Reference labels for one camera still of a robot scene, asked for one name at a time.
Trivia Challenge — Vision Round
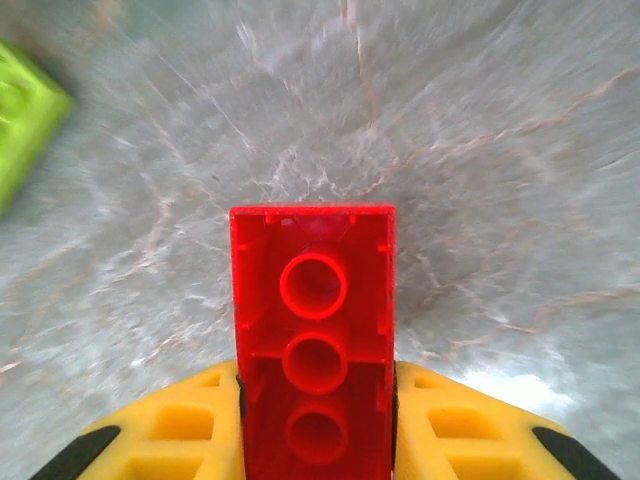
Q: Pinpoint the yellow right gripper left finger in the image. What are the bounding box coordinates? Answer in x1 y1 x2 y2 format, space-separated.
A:
29 360 249 480

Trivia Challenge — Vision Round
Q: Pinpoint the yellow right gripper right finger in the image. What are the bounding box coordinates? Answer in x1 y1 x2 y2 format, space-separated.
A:
392 360 622 480

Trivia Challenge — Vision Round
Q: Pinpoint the red lego brick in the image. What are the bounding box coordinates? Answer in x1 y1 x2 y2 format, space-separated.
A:
228 202 399 480

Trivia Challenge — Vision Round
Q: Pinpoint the lime green lego brick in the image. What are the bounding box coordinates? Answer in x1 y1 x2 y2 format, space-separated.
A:
0 39 77 217

